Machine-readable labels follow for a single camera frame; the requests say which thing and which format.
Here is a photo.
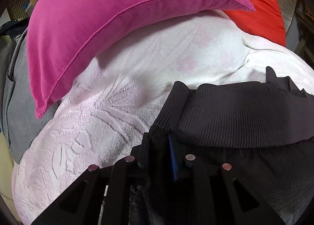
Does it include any black quilted jacket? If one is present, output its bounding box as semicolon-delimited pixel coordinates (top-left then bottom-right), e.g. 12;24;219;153
147;67;313;224

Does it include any white pink bed blanket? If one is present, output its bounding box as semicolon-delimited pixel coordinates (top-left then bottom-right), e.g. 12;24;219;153
12;11;313;224

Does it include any grey suit jacket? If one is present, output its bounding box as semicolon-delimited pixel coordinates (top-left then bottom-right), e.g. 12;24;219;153
1;30;60;164

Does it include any magenta pillow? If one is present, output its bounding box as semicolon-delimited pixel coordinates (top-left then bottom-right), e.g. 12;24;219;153
27;0;255;118

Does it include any red orange pillow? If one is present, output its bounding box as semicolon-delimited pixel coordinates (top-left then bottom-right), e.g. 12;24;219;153
224;0;286;46

